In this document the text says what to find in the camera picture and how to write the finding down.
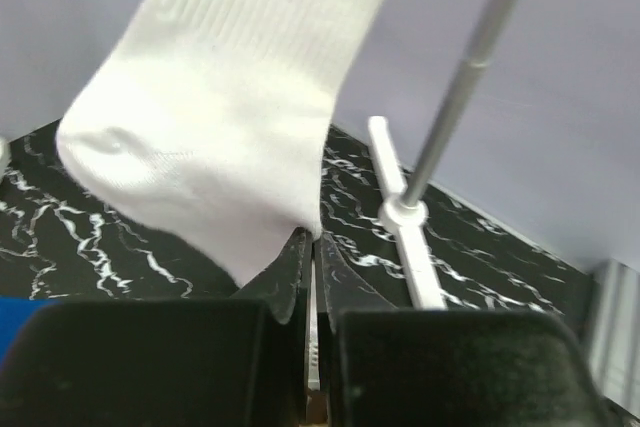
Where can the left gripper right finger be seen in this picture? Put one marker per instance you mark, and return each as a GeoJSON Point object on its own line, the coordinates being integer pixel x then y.
{"type": "Point", "coordinates": [403, 367]}

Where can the blue towel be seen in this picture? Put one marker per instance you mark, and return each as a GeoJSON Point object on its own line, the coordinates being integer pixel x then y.
{"type": "Point", "coordinates": [14, 313]}

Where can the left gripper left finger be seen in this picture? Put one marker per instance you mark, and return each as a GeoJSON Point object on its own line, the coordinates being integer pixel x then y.
{"type": "Point", "coordinates": [235, 361]}

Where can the silver clothes rack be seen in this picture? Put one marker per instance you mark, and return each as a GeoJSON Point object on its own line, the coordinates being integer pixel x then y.
{"type": "Point", "coordinates": [402, 212]}

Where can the white black striped sock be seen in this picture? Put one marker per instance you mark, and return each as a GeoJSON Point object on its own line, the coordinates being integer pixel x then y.
{"type": "Point", "coordinates": [209, 118]}

